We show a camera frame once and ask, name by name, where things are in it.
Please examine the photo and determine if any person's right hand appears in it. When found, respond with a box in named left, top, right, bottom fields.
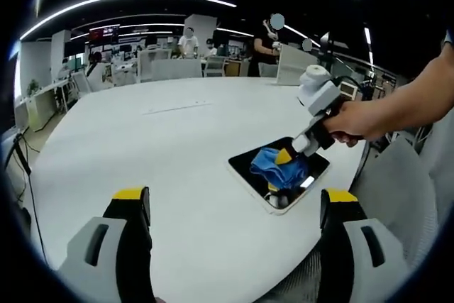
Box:
left=323, top=101, right=377, bottom=148

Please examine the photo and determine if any black laptop stand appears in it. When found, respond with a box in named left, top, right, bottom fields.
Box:
left=2, top=134, right=33, bottom=178

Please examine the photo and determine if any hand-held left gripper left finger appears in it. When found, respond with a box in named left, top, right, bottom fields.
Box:
left=58, top=186, right=155, bottom=303

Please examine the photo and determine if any small white framed box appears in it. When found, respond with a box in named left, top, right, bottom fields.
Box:
left=339, top=80, right=360, bottom=99

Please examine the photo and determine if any grey office chair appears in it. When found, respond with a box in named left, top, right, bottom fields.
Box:
left=350, top=135, right=441, bottom=272

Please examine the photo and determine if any black cable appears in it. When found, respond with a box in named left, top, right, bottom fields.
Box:
left=19, top=135, right=49, bottom=263

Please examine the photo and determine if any white mesh chair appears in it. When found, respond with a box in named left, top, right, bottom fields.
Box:
left=203, top=55, right=228, bottom=78
left=151, top=58, right=204, bottom=81
left=139, top=48, right=172, bottom=82

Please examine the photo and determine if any blue cleaning cloth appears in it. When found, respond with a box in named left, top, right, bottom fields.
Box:
left=250, top=146, right=309, bottom=191

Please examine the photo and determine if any red wall screen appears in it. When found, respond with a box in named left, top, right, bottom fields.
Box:
left=88, top=26, right=120, bottom=43

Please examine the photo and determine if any white side desk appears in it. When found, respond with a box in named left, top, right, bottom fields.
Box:
left=15, top=78, right=78, bottom=131

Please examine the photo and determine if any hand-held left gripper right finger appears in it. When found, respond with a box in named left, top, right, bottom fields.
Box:
left=317, top=187, right=414, bottom=303

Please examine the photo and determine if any white partition panel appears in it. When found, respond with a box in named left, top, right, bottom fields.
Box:
left=275, top=45, right=319, bottom=87

